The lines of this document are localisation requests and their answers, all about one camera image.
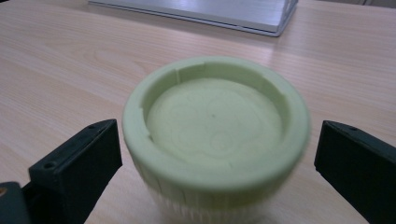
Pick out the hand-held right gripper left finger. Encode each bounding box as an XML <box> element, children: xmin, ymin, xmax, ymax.
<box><xmin>21</xmin><ymin>119</ymin><xmax>123</xmax><ymax>224</ymax></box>

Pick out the light green jar lid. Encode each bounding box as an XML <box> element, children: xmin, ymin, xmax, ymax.
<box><xmin>121</xmin><ymin>55</ymin><xmax>312</xmax><ymax>224</ymax></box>

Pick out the silver laptop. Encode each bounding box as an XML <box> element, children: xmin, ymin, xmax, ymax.
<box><xmin>88</xmin><ymin>0</ymin><xmax>299</xmax><ymax>38</ymax></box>

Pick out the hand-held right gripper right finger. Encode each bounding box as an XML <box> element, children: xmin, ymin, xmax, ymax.
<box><xmin>313</xmin><ymin>119</ymin><xmax>396</xmax><ymax>224</ymax></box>

